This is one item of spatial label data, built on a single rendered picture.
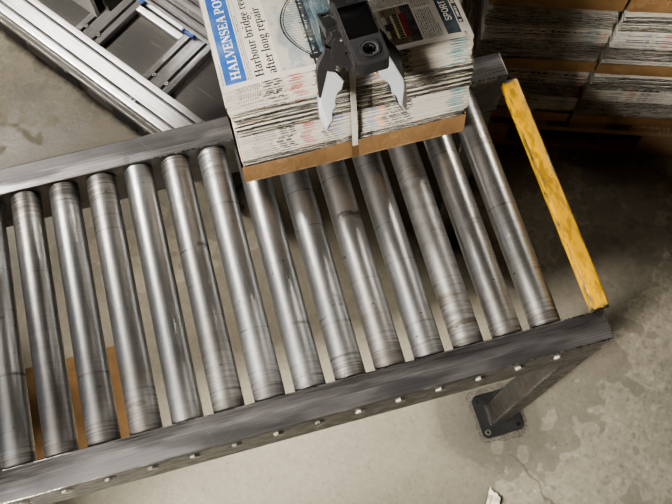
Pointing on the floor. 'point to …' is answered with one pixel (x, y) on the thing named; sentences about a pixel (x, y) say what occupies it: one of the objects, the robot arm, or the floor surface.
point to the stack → (645, 48)
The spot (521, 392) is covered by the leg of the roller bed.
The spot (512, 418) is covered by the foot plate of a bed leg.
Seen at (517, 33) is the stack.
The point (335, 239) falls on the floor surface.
